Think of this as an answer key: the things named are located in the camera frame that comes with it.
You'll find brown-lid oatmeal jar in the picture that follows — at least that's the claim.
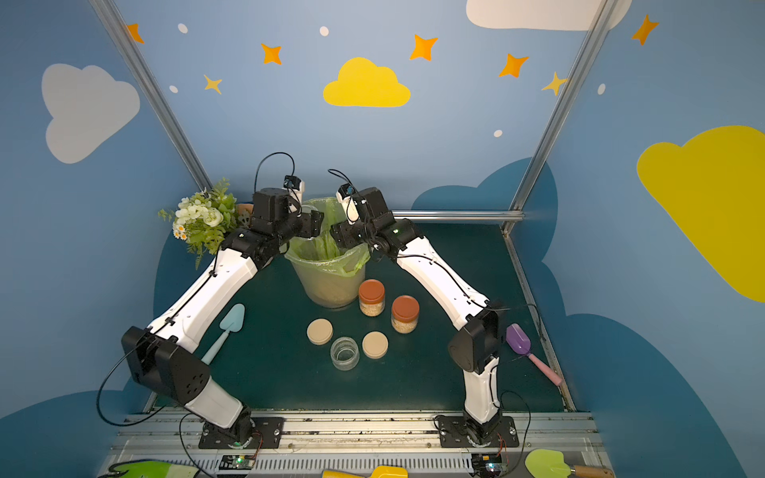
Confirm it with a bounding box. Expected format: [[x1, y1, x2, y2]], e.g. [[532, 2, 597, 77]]
[[358, 279, 386, 317], [392, 295, 420, 335]]

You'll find beige jar lid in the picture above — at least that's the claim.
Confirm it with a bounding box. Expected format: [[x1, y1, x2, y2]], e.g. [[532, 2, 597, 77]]
[[307, 318, 334, 346], [362, 331, 388, 360]]

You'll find beige-lid oatmeal jar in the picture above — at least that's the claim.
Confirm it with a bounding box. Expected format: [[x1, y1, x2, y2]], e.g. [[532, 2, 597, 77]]
[[330, 337, 360, 372], [302, 204, 324, 218]]

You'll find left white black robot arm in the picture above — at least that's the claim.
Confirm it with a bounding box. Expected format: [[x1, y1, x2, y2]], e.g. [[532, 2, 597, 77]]
[[122, 176, 323, 429]]

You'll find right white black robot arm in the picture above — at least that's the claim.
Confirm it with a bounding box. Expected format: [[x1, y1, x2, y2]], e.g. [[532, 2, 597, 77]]
[[331, 182, 500, 441]]

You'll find green plastic bin liner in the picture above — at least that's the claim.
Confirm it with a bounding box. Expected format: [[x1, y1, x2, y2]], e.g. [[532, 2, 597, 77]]
[[285, 197, 371, 277]]

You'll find mesh waste bin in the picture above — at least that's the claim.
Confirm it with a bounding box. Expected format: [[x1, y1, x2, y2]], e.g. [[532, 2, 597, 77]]
[[291, 196, 372, 310]]

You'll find artificial white flower plant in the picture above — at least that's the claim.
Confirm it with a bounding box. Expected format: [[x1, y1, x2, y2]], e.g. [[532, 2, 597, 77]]
[[157, 178, 250, 269]]

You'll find light blue spatula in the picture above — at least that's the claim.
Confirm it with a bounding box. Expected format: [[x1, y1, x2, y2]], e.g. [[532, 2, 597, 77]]
[[201, 304, 246, 364]]

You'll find yellow scoop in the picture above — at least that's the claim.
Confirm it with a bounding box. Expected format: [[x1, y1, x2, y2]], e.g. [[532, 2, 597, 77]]
[[321, 465, 410, 478]]

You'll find left controller board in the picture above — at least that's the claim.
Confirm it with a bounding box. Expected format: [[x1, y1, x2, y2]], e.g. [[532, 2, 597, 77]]
[[218, 455, 256, 471]]

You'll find controller board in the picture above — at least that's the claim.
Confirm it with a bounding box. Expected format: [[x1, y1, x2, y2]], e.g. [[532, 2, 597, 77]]
[[470, 454, 506, 478], [218, 455, 256, 471]]

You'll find right controller board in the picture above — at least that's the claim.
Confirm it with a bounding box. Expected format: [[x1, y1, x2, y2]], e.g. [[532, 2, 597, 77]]
[[470, 454, 506, 478]]

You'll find green tool front left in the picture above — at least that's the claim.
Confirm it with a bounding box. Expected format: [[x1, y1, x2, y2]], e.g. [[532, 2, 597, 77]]
[[99, 460, 200, 478]]

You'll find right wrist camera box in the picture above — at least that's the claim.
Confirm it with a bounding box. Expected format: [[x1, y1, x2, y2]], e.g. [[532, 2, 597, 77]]
[[336, 182, 360, 224]]

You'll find purple pink-handled scoop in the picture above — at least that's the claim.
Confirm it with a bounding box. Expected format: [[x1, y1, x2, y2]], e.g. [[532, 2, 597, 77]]
[[505, 324, 563, 386]]

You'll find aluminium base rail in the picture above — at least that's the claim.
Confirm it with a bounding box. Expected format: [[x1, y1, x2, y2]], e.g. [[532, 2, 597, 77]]
[[98, 410, 612, 477]]

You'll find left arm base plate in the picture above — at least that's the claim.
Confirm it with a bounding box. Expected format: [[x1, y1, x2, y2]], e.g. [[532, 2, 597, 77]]
[[198, 416, 284, 450]]

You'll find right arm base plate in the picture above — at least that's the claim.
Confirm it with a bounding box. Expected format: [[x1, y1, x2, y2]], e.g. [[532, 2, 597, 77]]
[[432, 413, 520, 448]]

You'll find green spatula wooden handle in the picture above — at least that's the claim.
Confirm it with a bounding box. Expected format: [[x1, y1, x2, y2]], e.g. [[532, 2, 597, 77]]
[[525, 449, 616, 478]]

